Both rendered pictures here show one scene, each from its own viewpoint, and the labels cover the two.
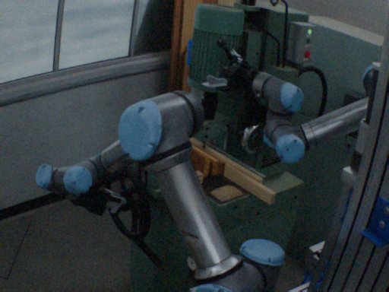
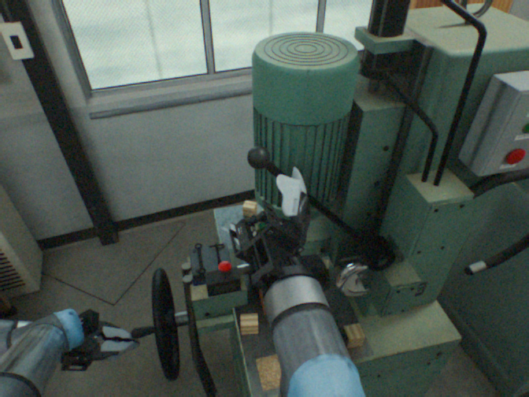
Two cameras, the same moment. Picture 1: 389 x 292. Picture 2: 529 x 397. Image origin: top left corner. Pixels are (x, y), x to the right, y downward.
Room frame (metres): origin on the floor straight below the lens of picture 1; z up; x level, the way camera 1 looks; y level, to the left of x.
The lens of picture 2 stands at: (1.15, -0.27, 1.73)
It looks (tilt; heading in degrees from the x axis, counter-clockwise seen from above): 42 degrees down; 28
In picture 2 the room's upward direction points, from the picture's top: straight up
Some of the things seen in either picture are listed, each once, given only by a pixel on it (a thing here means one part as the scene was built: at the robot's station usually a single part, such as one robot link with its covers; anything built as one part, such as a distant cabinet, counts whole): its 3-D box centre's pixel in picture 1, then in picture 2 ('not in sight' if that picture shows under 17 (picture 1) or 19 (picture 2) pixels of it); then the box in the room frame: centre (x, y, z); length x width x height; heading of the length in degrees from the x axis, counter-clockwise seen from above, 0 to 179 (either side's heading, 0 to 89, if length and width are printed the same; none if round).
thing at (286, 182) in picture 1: (221, 185); (327, 298); (1.81, -0.13, 0.76); 0.57 x 0.45 x 0.09; 132
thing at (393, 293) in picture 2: (270, 138); (390, 283); (1.73, -0.28, 1.02); 0.09 x 0.07 x 0.12; 42
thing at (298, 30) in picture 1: (302, 42); (511, 124); (1.84, -0.37, 1.40); 0.10 x 0.06 x 0.16; 132
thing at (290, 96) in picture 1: (283, 95); (316, 368); (1.34, -0.23, 1.32); 0.11 x 0.08 x 0.09; 42
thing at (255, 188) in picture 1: (220, 166); not in sight; (1.65, -0.10, 0.92); 0.54 x 0.02 x 0.04; 42
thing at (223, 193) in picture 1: (226, 191); (281, 367); (1.50, -0.13, 0.91); 0.10 x 0.07 x 0.02; 132
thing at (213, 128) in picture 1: (210, 128); (299, 244); (1.74, -0.05, 1.03); 0.14 x 0.07 x 0.09; 132
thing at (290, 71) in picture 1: (282, 86); (427, 215); (1.76, -0.30, 1.23); 0.09 x 0.08 x 0.15; 132
